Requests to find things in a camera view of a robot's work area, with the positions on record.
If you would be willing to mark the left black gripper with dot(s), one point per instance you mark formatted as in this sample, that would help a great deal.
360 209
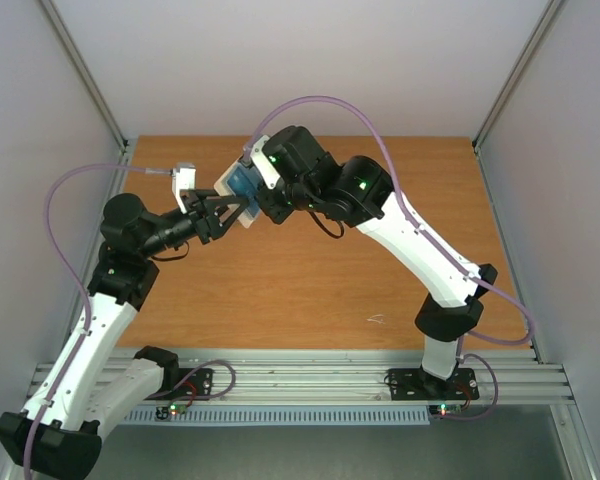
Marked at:
210 226

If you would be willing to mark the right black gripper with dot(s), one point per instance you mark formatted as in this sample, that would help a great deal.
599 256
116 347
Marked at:
271 201

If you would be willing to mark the beige card holder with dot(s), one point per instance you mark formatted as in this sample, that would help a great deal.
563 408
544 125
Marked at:
239 180

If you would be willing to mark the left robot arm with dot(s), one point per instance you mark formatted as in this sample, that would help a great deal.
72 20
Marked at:
61 429

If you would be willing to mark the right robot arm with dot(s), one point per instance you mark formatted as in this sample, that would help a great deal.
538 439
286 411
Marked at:
297 174

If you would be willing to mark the left circuit board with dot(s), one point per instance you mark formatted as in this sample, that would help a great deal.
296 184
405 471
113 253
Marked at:
166 413

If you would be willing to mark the circuit board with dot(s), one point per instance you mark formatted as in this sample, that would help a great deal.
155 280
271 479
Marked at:
445 410
166 413

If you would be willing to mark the right circuit board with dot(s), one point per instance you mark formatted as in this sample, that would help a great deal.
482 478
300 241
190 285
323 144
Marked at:
445 410

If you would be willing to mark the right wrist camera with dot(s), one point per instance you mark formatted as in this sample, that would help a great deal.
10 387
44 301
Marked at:
262 164

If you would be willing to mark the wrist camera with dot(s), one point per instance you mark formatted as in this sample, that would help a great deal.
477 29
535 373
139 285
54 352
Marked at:
262 164
183 180

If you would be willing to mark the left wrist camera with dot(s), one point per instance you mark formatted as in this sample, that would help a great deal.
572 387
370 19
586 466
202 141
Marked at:
183 180

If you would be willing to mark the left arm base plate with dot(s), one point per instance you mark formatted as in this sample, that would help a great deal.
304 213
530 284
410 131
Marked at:
200 383

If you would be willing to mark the grey slotted cable duct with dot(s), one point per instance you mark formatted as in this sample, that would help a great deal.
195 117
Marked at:
265 416

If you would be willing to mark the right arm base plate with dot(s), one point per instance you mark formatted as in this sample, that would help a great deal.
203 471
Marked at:
411 384

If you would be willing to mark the aluminium rail frame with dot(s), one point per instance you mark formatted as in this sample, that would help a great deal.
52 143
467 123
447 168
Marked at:
356 377

